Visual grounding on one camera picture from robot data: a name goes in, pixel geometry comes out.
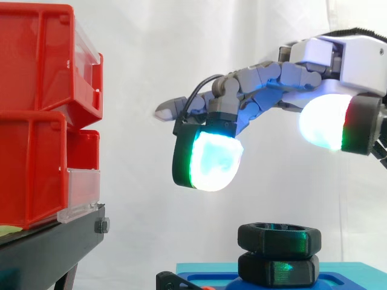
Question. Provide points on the blue plate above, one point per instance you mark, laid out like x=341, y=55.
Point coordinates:
x=205, y=279

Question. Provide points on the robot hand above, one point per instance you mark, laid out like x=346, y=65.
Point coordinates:
x=359, y=63

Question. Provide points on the large black hex nut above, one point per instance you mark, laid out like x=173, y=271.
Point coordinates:
x=279, y=240
x=278, y=269

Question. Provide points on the black-and-orange clip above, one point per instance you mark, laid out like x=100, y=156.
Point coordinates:
x=169, y=281

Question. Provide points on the red bin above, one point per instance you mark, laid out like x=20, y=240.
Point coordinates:
x=33, y=169
x=42, y=57

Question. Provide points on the turquoise plate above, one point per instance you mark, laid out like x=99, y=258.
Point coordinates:
x=356, y=275

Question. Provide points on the black stand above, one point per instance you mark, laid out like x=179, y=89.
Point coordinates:
x=51, y=250

